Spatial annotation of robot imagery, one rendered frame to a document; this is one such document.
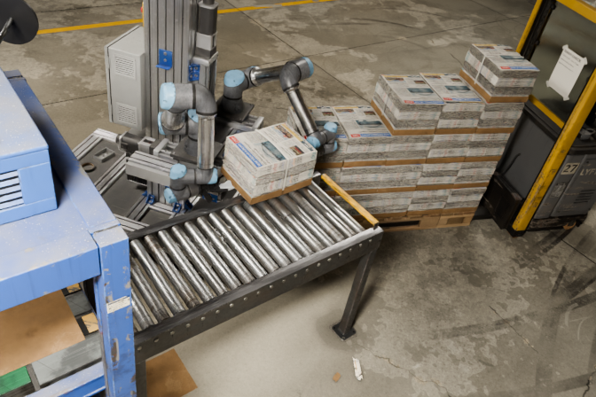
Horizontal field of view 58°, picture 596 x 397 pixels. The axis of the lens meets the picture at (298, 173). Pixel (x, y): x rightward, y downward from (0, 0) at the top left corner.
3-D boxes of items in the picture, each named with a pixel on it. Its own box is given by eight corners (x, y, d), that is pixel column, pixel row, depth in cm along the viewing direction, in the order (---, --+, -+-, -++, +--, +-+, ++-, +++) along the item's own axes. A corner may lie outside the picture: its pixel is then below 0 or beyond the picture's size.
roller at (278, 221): (262, 198, 275) (258, 193, 271) (318, 257, 247) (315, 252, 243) (254, 204, 274) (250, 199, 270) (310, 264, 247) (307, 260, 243)
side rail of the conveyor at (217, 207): (311, 185, 303) (315, 168, 296) (317, 190, 300) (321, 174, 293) (67, 272, 230) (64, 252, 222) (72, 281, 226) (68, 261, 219)
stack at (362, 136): (271, 204, 391) (286, 105, 341) (414, 195, 425) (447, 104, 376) (284, 241, 362) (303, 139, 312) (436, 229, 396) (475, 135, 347)
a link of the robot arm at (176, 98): (187, 137, 285) (196, 105, 233) (158, 137, 281) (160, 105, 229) (185, 115, 287) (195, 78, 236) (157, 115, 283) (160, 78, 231)
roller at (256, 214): (249, 205, 272) (250, 197, 269) (305, 266, 244) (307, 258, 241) (240, 207, 269) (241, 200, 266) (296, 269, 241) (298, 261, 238)
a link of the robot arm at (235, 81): (218, 92, 323) (220, 72, 315) (234, 86, 333) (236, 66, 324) (232, 100, 318) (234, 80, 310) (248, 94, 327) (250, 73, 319)
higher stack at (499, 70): (413, 195, 425) (468, 42, 348) (446, 192, 434) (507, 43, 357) (435, 229, 396) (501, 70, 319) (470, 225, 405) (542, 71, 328)
